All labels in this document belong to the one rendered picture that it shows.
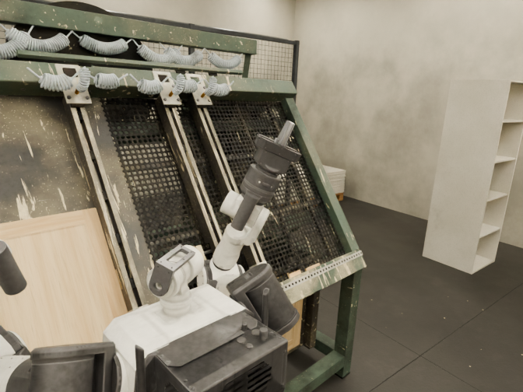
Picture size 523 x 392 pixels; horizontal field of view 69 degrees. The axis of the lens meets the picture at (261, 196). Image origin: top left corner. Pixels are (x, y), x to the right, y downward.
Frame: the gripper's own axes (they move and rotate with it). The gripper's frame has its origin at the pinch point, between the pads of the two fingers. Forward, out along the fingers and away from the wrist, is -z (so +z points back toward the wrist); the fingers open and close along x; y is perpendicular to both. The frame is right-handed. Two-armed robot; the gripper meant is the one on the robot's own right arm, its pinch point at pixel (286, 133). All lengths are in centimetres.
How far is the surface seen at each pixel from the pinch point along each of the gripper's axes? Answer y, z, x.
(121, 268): 41, 77, 21
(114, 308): 34, 90, 18
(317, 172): 129, 28, -77
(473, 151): 244, -39, -282
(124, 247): 47, 72, 22
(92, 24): 142, 6, 73
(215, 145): 105, 32, -5
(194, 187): 81, 49, 0
